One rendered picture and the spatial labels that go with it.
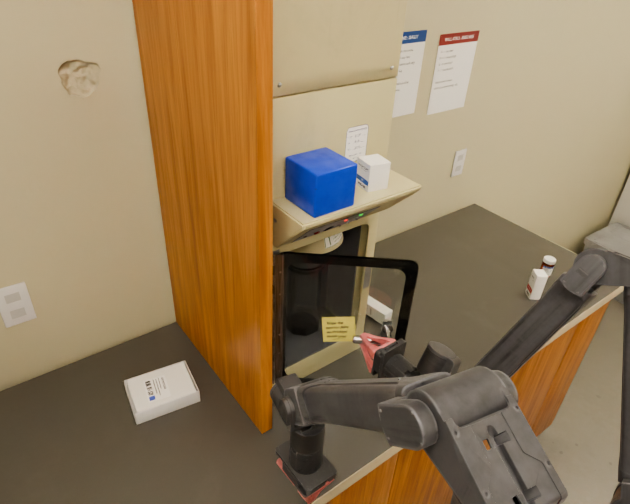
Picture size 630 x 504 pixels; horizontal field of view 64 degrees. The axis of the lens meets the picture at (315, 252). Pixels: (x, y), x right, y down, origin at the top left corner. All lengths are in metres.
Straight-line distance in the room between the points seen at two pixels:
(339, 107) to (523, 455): 0.75
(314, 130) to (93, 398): 0.88
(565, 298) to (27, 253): 1.15
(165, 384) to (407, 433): 0.97
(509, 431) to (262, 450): 0.86
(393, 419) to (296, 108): 0.64
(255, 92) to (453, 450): 0.58
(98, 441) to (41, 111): 0.75
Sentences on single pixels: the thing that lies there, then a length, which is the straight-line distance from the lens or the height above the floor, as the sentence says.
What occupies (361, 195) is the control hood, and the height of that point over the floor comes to 1.51.
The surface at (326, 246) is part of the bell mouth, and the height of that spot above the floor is 1.33.
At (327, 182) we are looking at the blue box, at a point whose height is 1.58.
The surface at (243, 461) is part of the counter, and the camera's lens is 1.26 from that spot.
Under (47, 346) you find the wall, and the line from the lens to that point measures 1.54.
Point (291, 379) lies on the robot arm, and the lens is 0.91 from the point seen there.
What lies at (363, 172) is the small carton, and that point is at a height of 1.55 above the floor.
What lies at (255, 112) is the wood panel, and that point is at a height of 1.72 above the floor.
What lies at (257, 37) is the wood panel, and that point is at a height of 1.83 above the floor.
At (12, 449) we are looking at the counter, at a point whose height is 0.94.
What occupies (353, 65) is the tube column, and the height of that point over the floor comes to 1.75.
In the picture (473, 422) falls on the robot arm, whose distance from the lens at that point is 0.47.
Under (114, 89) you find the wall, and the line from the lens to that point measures 1.28.
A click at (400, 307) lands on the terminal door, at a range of 1.15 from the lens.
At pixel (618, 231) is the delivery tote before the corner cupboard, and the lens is 3.96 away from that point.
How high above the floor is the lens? 1.98
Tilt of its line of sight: 33 degrees down
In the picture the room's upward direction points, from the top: 3 degrees clockwise
